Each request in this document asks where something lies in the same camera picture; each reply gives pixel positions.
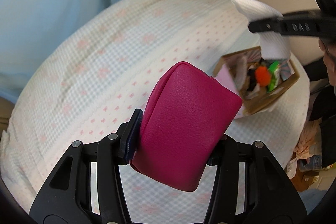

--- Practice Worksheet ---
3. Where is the green tissue packet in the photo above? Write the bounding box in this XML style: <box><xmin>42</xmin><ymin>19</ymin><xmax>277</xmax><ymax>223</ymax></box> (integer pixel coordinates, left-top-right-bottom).
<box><xmin>268</xmin><ymin>61</ymin><xmax>281</xmax><ymax>92</ymax></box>

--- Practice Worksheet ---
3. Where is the magenta leather pouch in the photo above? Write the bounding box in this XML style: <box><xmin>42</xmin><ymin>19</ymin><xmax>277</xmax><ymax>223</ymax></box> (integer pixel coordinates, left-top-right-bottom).
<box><xmin>130</xmin><ymin>61</ymin><xmax>242</xmax><ymax>192</ymax></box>

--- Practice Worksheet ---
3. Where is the person's right hand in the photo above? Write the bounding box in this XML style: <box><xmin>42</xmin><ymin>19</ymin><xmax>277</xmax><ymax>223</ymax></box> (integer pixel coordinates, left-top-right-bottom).
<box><xmin>319</xmin><ymin>39</ymin><xmax>336</xmax><ymax>88</ymax></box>

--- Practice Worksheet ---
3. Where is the orange pompom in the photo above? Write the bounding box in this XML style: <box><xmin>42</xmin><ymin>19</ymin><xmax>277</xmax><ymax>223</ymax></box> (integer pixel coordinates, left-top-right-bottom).
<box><xmin>255</xmin><ymin>66</ymin><xmax>272</xmax><ymax>87</ymax></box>

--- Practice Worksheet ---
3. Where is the black fuzzy item in box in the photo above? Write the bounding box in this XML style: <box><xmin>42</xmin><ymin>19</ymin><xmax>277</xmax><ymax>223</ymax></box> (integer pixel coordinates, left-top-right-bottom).
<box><xmin>247</xmin><ymin>69</ymin><xmax>257</xmax><ymax>92</ymax></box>

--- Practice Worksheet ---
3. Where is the cardboard box with pink pattern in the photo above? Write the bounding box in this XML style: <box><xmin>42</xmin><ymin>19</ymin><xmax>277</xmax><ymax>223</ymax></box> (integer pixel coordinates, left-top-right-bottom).
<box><xmin>213</xmin><ymin>47</ymin><xmax>299</xmax><ymax>119</ymax></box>

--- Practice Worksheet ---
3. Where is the white blue patterned bed quilt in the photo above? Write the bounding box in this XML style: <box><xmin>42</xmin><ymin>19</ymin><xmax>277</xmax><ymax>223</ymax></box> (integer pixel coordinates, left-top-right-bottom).
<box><xmin>1</xmin><ymin>0</ymin><xmax>309</xmax><ymax>223</ymax></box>

